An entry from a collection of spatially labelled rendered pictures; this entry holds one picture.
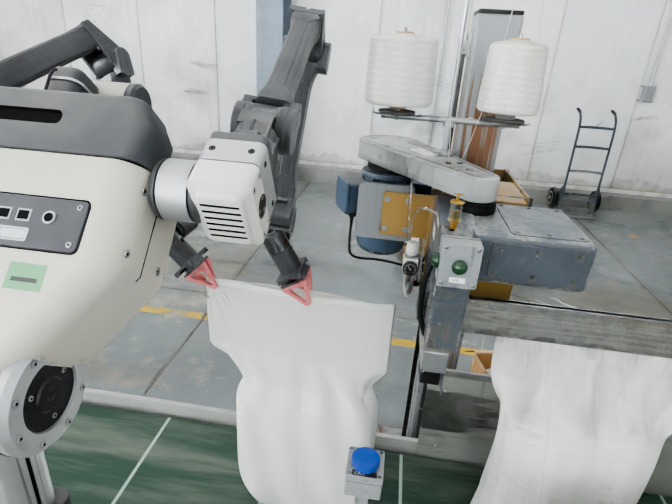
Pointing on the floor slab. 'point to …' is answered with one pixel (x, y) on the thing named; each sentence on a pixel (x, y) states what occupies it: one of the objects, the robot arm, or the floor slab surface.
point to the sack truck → (581, 172)
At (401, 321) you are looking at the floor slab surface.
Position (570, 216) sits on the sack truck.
